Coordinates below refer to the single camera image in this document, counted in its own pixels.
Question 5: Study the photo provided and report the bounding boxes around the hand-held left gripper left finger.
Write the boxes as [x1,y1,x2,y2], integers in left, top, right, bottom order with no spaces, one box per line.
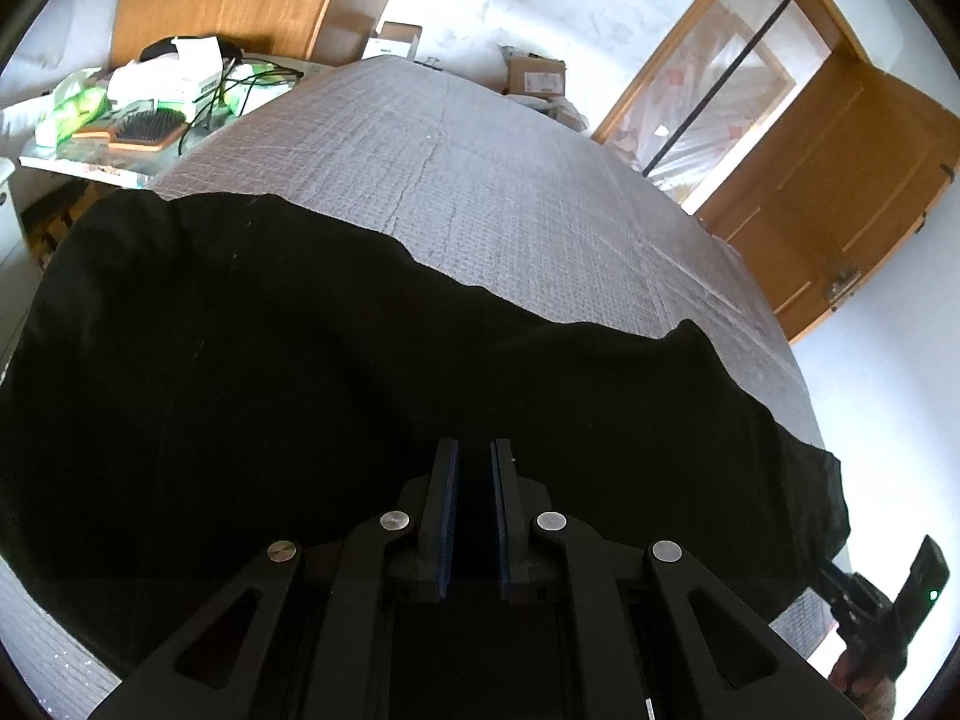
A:
[88,436,461,720]

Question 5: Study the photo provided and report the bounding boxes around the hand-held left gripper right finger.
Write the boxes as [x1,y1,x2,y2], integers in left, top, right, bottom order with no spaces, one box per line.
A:
[488,436,865,720]

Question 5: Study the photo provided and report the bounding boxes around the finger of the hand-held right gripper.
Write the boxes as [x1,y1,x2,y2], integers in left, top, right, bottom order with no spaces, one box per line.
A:
[812,553,857,606]

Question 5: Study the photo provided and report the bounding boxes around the black fleece garment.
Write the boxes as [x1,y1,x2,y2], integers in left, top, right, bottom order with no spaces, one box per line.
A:
[0,191,854,680]

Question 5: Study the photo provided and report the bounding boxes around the person's right hand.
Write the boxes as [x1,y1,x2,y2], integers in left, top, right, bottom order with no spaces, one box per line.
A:
[827,651,899,720]

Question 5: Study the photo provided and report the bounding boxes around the silver quilted foil mat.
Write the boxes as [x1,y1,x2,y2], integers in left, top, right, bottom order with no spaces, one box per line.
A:
[0,58,842,720]

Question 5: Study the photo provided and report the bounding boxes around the wooden door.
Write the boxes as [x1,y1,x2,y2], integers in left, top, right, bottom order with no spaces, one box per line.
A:
[697,52,960,347]

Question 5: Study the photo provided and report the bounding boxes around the grey parcel bags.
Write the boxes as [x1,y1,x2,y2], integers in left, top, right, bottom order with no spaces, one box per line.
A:
[538,93,595,134]

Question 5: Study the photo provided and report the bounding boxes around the brown cardboard box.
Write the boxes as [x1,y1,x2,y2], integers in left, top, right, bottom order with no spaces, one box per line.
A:
[503,52,569,99]

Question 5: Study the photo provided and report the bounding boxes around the black curtain strip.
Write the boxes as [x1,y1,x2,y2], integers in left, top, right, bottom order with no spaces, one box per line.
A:
[644,0,794,179]

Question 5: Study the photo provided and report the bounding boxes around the small white box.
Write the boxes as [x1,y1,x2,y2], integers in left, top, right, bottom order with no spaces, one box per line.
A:
[363,20,424,62]

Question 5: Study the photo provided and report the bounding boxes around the wooden hairbrush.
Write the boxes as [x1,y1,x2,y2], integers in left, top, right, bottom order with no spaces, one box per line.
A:
[70,108,190,156]

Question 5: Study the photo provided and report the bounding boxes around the clear printed door curtain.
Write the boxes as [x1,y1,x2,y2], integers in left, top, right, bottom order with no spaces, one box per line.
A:
[607,0,835,208]

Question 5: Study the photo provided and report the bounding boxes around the white bedside table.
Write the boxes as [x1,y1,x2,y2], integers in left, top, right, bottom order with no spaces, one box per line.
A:
[18,52,335,189]

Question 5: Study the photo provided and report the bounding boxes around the white packaging pile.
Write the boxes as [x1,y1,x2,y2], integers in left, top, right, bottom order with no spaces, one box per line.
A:
[107,35,227,111]

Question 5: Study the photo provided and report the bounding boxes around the green tissue packet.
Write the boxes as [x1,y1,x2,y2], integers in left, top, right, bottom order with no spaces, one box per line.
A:
[33,85,111,149]

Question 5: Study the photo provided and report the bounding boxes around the metal door handle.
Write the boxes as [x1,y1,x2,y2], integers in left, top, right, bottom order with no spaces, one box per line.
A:
[823,265,863,306]

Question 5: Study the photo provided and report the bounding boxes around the black charger cables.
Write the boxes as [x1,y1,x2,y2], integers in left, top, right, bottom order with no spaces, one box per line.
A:
[175,51,306,137]

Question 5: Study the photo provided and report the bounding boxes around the wooden door frame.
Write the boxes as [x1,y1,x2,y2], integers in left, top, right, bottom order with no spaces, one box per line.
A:
[592,0,872,205]

